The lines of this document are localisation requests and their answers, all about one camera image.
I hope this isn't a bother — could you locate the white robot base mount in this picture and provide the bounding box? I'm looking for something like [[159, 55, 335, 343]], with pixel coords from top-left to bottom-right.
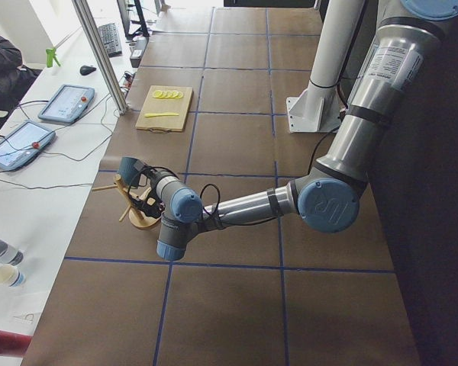
[[286, 84, 341, 133]]

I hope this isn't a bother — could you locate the wooden cup storage rack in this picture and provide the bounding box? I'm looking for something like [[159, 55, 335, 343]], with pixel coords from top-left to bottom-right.
[[92, 173, 160, 230]]

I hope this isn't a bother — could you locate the teach pendant tablet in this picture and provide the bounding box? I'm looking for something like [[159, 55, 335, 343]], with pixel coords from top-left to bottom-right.
[[0, 120, 56, 172], [37, 84, 95, 124]]

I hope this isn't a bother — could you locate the black monitor stand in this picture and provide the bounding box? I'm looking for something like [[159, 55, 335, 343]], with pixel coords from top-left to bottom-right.
[[116, 0, 153, 40]]

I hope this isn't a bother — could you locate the grey power strip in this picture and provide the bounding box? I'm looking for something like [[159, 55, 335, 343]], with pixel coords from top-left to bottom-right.
[[130, 37, 149, 68]]

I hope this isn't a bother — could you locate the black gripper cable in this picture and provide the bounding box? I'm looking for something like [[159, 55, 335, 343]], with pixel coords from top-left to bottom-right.
[[140, 164, 287, 230]]

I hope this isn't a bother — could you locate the near teach pendant tablet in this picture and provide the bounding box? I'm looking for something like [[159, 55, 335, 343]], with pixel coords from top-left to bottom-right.
[[0, 120, 56, 172]]

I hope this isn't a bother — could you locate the paper cup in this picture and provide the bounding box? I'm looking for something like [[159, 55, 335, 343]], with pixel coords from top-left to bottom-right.
[[0, 265, 25, 287]]

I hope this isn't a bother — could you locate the far teach pendant tablet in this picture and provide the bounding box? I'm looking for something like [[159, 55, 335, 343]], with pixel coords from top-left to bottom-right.
[[37, 84, 95, 124]]

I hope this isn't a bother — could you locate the blue mug yellow inside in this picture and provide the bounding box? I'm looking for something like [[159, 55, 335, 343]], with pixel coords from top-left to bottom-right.
[[118, 156, 140, 187]]

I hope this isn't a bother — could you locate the aluminium frame post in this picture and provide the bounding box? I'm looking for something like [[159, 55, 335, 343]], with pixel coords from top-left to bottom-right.
[[72, 0, 128, 115]]

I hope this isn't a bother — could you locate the person in black jacket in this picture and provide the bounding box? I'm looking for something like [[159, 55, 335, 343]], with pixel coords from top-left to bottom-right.
[[0, 36, 41, 112]]

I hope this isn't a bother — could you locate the red object at edge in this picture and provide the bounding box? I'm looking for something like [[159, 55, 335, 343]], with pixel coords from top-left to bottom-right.
[[0, 330, 32, 358]]

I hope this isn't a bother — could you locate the black keyboard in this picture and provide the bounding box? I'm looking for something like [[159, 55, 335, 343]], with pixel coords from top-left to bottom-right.
[[97, 23, 122, 57]]

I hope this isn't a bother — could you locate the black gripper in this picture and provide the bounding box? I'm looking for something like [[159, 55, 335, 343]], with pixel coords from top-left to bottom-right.
[[127, 162, 164, 218]]

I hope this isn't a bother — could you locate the bamboo cutting board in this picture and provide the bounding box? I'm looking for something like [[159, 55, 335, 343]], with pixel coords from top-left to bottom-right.
[[135, 85, 193, 133]]

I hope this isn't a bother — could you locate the black computer mouse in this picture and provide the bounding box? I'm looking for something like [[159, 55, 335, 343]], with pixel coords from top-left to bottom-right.
[[79, 65, 96, 75]]

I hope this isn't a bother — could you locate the yellow plastic knife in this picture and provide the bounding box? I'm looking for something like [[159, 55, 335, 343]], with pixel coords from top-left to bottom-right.
[[144, 112, 179, 118]]

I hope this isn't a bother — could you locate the lemon slice farthest from robot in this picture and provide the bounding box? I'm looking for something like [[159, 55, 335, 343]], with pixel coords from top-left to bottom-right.
[[152, 90, 165, 98]]

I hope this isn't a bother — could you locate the clear plastic bottle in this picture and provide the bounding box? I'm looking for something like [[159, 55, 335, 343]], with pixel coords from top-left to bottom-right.
[[0, 239, 24, 265]]

